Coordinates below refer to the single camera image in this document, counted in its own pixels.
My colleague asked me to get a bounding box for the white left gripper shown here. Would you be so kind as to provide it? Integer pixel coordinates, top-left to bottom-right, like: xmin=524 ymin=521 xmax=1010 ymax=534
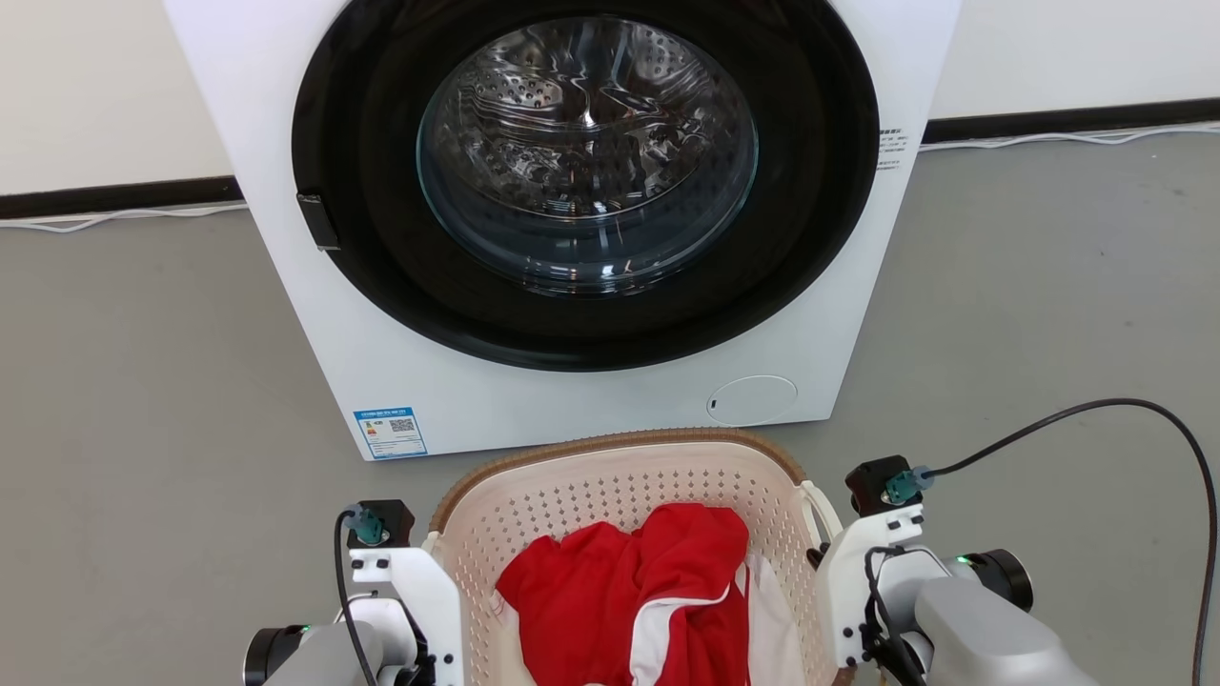
xmin=348 ymin=546 xmax=466 ymax=686

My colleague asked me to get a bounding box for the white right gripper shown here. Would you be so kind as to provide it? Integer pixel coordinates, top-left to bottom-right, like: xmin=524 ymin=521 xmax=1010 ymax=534
xmin=806 ymin=504 xmax=926 ymax=669

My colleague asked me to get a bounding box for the beige perforated laundry basket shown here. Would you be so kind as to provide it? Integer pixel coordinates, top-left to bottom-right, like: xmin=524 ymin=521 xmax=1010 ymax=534
xmin=424 ymin=429 xmax=849 ymax=686

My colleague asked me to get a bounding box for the red garment with white stripe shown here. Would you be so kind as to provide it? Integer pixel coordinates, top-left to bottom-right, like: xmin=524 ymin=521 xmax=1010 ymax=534
xmin=496 ymin=503 xmax=754 ymax=686

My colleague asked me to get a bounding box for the blue energy label sticker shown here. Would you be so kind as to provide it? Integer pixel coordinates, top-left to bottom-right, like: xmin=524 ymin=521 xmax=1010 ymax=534
xmin=353 ymin=407 xmax=429 ymax=460

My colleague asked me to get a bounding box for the round white filter cover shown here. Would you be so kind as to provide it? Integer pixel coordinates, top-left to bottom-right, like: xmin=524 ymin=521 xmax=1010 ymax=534
xmin=706 ymin=374 xmax=799 ymax=427

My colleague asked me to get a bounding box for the white front-load washing machine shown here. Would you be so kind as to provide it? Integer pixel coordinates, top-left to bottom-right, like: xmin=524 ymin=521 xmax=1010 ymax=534
xmin=162 ymin=0 xmax=964 ymax=462

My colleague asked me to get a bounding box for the black round washer door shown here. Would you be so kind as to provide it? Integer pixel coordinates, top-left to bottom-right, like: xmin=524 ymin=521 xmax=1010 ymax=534
xmin=291 ymin=0 xmax=880 ymax=373

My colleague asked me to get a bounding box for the black baseboard strip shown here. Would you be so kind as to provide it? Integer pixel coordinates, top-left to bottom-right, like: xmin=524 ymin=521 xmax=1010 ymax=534
xmin=0 ymin=175 xmax=245 ymax=221
xmin=922 ymin=97 xmax=1220 ymax=145

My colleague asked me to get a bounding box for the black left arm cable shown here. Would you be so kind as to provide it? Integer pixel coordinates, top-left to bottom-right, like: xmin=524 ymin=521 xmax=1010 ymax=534
xmin=333 ymin=508 xmax=384 ymax=686

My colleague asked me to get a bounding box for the long black right arm cable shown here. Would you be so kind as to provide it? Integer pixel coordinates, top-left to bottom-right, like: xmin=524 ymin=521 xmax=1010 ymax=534
xmin=926 ymin=397 xmax=1220 ymax=686

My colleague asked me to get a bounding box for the black washer door handle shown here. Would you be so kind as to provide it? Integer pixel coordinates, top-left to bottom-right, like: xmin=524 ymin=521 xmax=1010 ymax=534
xmin=296 ymin=193 xmax=341 ymax=252

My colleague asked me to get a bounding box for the white floor cable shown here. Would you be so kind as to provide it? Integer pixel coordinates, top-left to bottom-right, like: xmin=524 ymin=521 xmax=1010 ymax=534
xmin=919 ymin=121 xmax=1220 ymax=153
xmin=0 ymin=200 xmax=249 ymax=234

